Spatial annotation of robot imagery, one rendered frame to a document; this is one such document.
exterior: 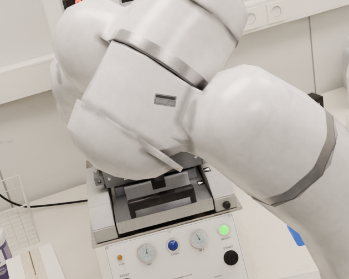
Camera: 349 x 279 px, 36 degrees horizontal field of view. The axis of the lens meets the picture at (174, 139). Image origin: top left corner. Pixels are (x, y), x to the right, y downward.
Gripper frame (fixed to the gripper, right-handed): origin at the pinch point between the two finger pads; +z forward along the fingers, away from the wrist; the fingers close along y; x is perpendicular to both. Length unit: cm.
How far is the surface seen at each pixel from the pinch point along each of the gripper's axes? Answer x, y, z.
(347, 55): 81, -68, 35
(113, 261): -13.8, 10.1, 12.6
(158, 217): -1.9, 5.8, 7.0
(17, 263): -38.3, -3.8, 23.1
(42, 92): -28, -63, 17
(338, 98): 75, -60, 48
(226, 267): 10.3, 15.4, 18.3
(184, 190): 5.0, 3.9, 2.4
